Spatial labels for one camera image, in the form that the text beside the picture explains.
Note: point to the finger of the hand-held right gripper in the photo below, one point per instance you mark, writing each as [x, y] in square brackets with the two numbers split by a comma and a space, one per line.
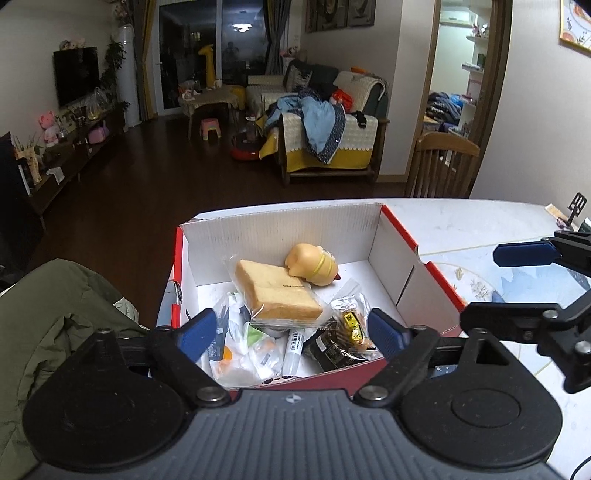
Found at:
[521, 254]
[508, 316]

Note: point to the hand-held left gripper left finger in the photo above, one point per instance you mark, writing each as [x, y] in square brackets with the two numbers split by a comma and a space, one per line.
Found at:
[198, 334]

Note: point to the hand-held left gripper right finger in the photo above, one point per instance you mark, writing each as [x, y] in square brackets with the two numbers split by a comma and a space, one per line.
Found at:
[388, 333]

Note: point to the yellow snack packet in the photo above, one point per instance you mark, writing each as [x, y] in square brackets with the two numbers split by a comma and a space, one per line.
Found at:
[353, 323]

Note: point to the white green tissue packet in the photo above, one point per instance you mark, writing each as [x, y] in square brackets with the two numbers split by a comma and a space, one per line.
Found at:
[240, 369]

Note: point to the black snack packet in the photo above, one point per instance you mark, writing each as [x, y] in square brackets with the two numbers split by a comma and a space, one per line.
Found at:
[332, 354]

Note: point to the bagged bread slices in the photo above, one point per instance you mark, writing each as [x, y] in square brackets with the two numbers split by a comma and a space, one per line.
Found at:
[272, 290]

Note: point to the white cream tube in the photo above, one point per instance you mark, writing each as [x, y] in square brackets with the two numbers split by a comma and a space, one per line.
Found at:
[293, 355]

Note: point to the yellow duck toy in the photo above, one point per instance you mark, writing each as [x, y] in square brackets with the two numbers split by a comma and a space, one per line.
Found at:
[309, 259]

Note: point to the white cardboard box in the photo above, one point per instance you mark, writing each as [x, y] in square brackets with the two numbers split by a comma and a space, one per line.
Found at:
[286, 226]

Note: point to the black box with white paper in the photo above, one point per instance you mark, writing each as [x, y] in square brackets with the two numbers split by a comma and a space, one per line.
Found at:
[585, 226]

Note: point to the black slotted spatula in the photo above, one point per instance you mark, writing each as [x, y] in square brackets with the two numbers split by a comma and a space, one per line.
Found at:
[575, 205]

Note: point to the wooden chair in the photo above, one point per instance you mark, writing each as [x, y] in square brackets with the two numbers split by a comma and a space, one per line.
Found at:
[441, 161]

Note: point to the olive green jacket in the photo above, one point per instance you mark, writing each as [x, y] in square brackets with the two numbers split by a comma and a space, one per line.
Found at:
[55, 314]

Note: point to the red black floor item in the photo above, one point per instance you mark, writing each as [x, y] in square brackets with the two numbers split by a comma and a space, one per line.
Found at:
[244, 147]

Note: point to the sofa with cream cover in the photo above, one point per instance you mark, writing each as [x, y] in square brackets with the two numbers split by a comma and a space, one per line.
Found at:
[360, 134]

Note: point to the pink plastic stool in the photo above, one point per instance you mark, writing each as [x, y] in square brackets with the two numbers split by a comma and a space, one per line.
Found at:
[210, 127]

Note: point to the dark television cabinet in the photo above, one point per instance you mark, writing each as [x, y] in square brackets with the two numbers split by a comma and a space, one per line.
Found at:
[69, 161]

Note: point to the blue jacket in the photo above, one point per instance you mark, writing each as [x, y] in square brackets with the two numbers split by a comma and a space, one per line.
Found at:
[318, 124]

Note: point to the pink bag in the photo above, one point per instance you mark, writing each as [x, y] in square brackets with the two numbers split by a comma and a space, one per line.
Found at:
[98, 133]

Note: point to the black tall cabinet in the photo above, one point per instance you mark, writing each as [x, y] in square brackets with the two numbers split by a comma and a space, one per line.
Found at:
[11, 198]

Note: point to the wooden coffee table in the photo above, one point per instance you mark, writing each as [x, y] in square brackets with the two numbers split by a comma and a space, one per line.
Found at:
[205, 99]

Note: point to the colourful gold framed picture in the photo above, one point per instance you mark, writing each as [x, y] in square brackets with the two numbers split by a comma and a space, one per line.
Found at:
[577, 23]

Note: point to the pink plush toy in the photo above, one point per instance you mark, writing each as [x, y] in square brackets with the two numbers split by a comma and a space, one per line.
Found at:
[48, 127]

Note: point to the white tower air conditioner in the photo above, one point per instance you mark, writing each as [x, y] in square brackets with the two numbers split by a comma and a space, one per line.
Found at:
[128, 78]

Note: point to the yellow giraffe toy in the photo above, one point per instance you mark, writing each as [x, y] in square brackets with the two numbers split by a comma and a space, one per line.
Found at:
[207, 64]

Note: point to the grey yellow curtain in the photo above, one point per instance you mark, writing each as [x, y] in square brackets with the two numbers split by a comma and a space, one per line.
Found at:
[148, 60]
[276, 37]

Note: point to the green potted plant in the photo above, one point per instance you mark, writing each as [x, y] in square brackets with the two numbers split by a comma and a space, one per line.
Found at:
[113, 64]

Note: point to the flat screen television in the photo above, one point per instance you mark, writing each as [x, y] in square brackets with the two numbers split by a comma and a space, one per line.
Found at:
[76, 76]

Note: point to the dark framed wall picture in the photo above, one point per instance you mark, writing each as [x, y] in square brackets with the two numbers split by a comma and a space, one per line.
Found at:
[328, 14]
[364, 11]

